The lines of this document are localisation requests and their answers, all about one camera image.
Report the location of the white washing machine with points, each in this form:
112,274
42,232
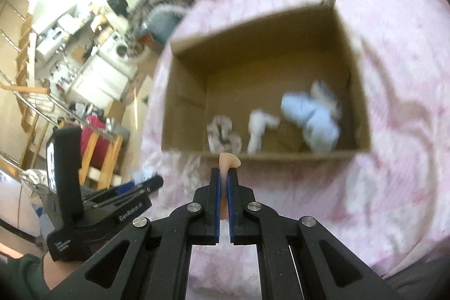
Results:
119,48

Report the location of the grey blue cushion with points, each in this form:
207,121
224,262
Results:
163,24

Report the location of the person's grey trousered leg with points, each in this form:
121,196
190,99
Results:
422,279

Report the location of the wooden ladder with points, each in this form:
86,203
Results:
30,57

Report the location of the cluttered wall shelf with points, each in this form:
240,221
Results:
63,29

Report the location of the black hanging garment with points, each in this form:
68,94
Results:
117,4

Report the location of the red suitcase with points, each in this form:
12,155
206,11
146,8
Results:
95,138

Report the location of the peach silicone piece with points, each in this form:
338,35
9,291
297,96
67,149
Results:
228,161

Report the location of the large cardboard box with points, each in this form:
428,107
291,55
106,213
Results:
246,85

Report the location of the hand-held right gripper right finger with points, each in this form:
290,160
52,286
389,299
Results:
232,205

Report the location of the person's left forearm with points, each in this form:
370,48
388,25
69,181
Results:
21,275

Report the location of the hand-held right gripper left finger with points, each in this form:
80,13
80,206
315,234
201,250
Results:
217,205

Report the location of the pink bow print quilt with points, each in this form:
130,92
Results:
404,75

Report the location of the wooden chair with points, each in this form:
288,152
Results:
114,159

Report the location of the light blue baby socks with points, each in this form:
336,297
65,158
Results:
313,117

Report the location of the cream floral scrunchie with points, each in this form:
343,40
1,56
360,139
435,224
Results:
223,136

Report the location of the white kitchen cabinet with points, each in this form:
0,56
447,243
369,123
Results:
95,82

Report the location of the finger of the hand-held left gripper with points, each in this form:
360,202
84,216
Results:
153,183
112,196

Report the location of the white sock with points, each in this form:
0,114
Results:
258,131

